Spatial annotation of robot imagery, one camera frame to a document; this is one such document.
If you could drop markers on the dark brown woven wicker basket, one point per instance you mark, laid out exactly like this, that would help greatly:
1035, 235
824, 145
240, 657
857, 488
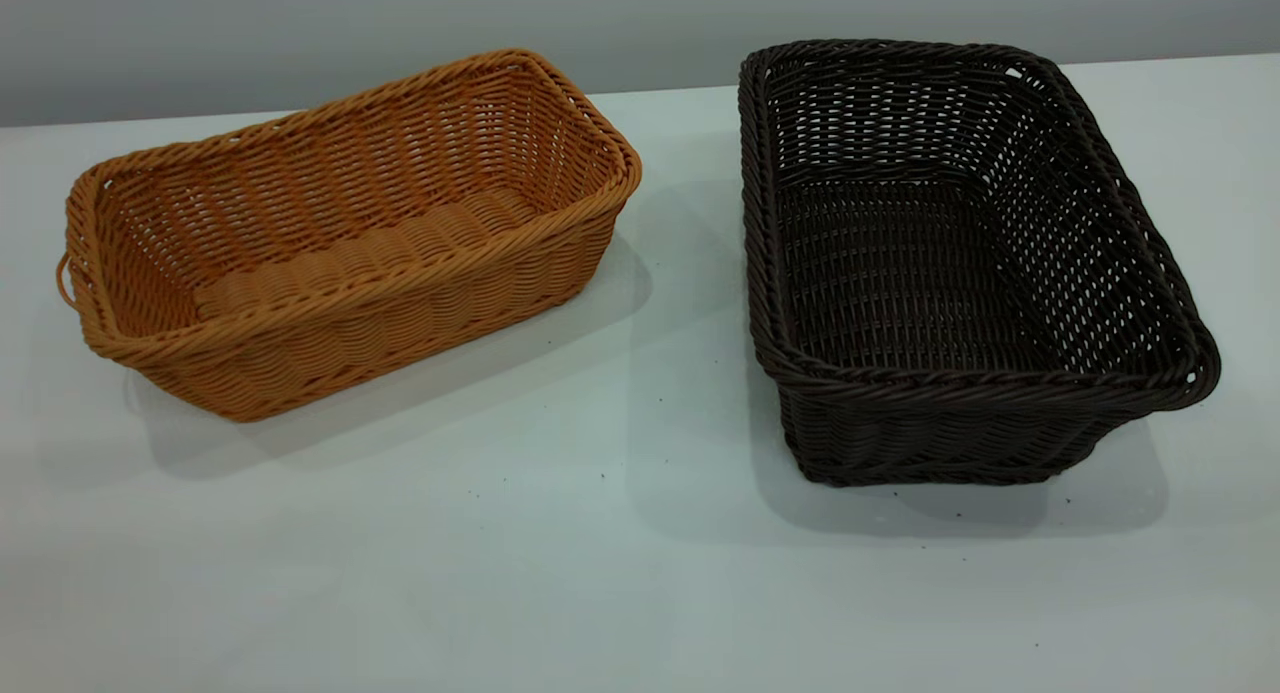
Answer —
900, 433

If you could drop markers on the orange woven wicker basket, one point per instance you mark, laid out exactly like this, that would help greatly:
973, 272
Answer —
350, 353

